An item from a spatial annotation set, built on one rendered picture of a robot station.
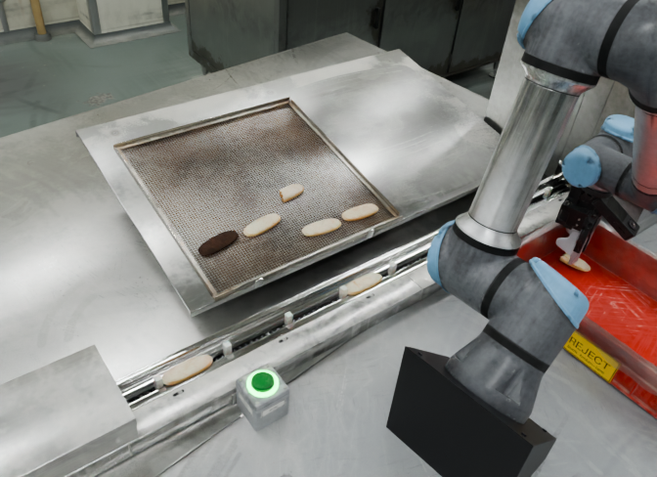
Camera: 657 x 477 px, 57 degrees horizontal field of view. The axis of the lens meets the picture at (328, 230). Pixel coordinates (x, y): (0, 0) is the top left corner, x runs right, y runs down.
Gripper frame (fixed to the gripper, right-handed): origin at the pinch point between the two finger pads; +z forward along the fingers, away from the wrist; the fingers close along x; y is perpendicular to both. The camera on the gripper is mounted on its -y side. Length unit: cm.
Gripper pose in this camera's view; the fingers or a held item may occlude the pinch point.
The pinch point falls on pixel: (578, 256)
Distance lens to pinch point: 155.7
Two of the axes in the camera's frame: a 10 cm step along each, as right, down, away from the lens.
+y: -7.9, -4.3, 4.4
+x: -6.1, 4.8, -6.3
